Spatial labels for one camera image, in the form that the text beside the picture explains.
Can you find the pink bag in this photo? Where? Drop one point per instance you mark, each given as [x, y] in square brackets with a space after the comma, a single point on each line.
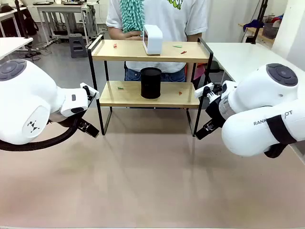
[200, 71]

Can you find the grey step stool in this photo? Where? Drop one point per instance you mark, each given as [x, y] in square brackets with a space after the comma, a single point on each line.
[77, 45]

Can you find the black tripod pole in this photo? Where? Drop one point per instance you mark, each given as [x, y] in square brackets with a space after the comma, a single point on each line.
[260, 21]

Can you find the two-tier wooden black-frame shelf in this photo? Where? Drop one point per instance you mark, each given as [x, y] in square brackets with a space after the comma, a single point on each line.
[147, 55]

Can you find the large white table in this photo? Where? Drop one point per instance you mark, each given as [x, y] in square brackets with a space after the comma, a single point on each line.
[236, 59]

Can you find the long green paper scrap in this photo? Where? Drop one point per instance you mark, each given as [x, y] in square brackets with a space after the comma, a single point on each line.
[177, 46]

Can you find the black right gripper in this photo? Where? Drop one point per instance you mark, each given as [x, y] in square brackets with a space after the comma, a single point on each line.
[215, 109]

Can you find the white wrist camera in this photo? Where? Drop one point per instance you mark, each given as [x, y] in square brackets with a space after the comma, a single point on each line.
[89, 87]
[202, 91]

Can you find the white desk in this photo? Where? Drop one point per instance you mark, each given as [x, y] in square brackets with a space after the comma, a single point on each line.
[9, 14]

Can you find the grey metal workbench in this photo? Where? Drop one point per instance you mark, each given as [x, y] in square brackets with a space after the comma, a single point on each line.
[62, 14]

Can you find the dark plastic crate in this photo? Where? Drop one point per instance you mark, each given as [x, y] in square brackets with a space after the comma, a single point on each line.
[270, 30]

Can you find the black cylindrical container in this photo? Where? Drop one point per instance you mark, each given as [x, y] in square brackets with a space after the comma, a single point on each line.
[150, 82]

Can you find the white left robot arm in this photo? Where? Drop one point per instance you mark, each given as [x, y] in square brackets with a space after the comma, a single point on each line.
[26, 95]

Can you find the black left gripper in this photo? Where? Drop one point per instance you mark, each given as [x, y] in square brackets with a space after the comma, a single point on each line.
[91, 99]

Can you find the person's right forearm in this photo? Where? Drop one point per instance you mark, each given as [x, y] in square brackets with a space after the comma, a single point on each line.
[128, 35]

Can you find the teal chenille duster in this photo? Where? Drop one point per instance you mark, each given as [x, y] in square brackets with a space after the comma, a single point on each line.
[132, 15]

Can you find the black stand pole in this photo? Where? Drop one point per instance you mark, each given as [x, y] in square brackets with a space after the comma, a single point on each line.
[21, 19]

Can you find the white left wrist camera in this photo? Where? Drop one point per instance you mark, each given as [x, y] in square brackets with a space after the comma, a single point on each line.
[89, 87]

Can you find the orange-red paper scrap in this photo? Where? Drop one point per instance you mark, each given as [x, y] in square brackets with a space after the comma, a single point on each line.
[115, 45]

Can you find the white cube power strip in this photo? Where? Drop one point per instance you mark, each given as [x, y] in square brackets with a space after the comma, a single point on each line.
[153, 39]

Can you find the person in white t-shirt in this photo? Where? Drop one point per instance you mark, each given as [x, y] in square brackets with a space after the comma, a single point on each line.
[166, 14]

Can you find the wooden side bench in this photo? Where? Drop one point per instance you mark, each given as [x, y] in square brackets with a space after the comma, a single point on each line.
[255, 32]

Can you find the black backpack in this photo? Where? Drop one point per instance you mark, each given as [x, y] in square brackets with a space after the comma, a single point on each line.
[31, 23]

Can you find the small green paper scrap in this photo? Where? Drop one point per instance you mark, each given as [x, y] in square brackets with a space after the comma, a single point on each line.
[120, 88]

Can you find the small white table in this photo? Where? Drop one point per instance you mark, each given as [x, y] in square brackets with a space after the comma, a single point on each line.
[12, 45]

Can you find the blue cloth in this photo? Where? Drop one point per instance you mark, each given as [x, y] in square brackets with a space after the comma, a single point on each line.
[253, 25]

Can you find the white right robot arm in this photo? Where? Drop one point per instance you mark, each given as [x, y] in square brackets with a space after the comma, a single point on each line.
[259, 114]

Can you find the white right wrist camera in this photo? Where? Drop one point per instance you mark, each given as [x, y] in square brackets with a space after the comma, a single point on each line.
[202, 91]

